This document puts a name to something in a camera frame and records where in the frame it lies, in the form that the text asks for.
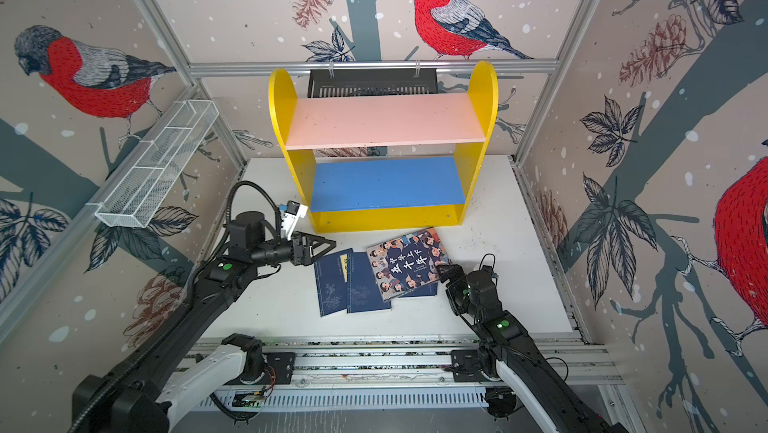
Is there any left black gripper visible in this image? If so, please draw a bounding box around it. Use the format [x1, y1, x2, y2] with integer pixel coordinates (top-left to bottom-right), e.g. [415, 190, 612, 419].
[252, 229, 337, 268]

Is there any illustrated colourful cover book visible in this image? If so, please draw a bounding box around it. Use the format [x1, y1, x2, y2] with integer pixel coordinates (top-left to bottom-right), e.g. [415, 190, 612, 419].
[365, 227, 451, 303]

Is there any navy blue book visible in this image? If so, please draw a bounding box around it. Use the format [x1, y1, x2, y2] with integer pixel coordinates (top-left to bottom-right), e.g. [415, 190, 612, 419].
[401, 283, 438, 298]
[314, 249, 354, 317]
[347, 252, 391, 314]

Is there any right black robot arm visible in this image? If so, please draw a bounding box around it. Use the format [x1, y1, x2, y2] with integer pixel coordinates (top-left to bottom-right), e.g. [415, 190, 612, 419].
[437, 264, 626, 432]

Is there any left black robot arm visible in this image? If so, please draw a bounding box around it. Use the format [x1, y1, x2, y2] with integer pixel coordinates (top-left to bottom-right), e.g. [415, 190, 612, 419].
[70, 211, 337, 432]

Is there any yellow shelf with coloured boards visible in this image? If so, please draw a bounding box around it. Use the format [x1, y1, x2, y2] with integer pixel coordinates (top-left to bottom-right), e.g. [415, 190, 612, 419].
[268, 61, 499, 233]

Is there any black round connector underneath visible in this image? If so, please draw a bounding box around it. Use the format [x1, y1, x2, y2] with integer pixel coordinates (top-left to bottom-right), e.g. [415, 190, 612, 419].
[484, 387, 518, 420]

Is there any small green circuit board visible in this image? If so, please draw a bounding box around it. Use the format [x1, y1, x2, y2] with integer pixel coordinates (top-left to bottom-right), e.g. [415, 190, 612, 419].
[232, 391, 269, 409]

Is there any black slotted vent panel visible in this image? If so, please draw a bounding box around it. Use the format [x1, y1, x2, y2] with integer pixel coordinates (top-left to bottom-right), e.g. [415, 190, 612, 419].
[307, 68, 438, 98]

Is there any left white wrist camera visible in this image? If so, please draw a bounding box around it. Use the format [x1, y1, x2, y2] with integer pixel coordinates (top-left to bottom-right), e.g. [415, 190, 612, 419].
[279, 200, 309, 240]

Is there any aluminium mounting rail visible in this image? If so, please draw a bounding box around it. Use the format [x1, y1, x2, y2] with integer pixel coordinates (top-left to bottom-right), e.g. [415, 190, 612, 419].
[185, 336, 625, 387]

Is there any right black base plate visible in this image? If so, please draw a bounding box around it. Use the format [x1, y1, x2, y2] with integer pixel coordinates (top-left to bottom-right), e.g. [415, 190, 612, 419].
[446, 349, 499, 383]

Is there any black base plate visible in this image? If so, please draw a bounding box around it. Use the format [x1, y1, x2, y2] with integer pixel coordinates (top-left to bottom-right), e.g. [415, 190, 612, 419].
[225, 352, 296, 386]
[446, 349, 499, 383]

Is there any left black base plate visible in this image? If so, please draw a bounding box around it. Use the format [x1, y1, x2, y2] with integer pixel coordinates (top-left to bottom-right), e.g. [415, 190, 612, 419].
[225, 352, 296, 386]

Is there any left black corrugated cable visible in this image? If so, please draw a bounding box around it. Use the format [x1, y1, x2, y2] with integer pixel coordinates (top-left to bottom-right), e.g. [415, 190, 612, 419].
[68, 180, 283, 433]

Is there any white wire mesh basket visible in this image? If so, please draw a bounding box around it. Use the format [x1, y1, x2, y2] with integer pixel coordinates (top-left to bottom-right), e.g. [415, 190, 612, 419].
[95, 99, 219, 228]

